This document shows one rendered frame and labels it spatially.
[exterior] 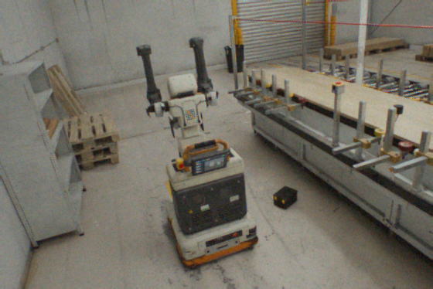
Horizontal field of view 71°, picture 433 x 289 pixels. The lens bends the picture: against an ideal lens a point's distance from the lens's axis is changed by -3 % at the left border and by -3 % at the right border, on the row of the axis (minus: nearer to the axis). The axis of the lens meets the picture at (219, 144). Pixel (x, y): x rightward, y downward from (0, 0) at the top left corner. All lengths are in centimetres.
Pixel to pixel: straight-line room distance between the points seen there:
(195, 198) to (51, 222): 149
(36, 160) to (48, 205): 45
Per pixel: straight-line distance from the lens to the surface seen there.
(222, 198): 237
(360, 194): 304
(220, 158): 214
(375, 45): 1054
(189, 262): 253
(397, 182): 231
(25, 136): 290
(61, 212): 319
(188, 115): 239
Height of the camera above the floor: 187
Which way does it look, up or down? 25 degrees down
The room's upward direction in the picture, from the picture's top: 7 degrees counter-clockwise
